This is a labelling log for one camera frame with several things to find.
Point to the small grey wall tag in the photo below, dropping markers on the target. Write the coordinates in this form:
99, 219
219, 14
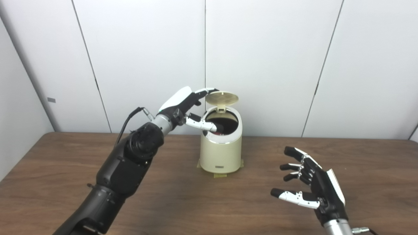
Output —
51, 100

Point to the cream-colored bin body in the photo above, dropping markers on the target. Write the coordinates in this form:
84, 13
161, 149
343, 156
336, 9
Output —
220, 153

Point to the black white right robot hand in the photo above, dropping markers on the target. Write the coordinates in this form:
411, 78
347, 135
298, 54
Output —
326, 192

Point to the cream-colored round bin lid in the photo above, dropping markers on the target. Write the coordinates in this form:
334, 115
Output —
222, 98

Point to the red apple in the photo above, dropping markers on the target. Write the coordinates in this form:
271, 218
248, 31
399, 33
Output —
230, 123

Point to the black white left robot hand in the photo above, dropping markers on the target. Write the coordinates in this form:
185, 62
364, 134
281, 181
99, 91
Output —
178, 101

